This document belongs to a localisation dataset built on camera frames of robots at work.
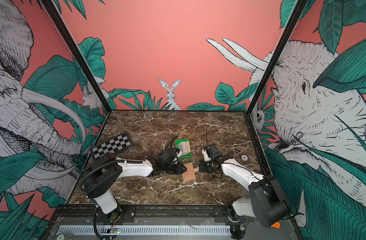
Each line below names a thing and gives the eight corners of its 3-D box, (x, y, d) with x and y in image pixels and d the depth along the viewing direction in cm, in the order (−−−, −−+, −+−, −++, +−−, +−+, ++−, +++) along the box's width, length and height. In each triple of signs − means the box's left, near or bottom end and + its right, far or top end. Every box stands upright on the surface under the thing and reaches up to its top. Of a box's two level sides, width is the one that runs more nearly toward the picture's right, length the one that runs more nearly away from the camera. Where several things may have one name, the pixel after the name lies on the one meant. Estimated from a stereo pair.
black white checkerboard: (96, 164, 93) (93, 161, 90) (93, 150, 100) (90, 146, 96) (134, 147, 102) (132, 143, 98) (129, 135, 108) (127, 131, 104)
